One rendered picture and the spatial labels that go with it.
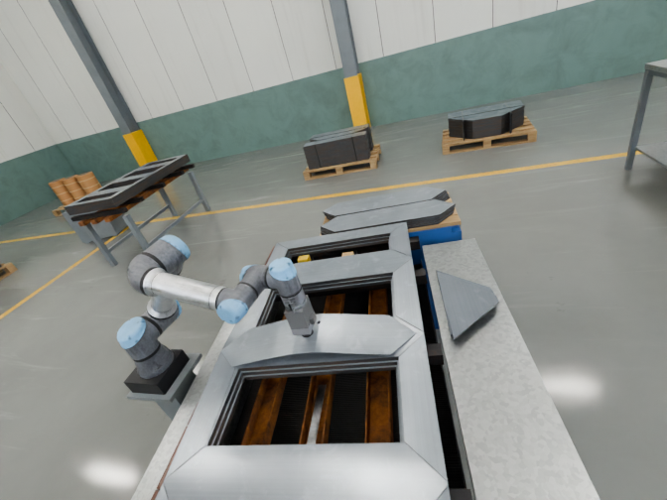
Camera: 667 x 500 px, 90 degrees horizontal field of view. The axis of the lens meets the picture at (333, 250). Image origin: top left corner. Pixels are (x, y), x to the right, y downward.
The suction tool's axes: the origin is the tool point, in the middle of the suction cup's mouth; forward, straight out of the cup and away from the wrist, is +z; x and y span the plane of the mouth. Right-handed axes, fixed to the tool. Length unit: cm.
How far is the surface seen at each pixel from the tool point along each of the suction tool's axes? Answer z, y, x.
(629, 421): 90, 23, -123
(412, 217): 5, 86, -39
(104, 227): 73, 322, 447
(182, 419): 22, -19, 54
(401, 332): 3.1, 1.9, -32.1
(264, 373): 6.6, -10.5, 16.0
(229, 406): 6.1, -23.2, 23.6
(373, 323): 1.8, 5.5, -22.6
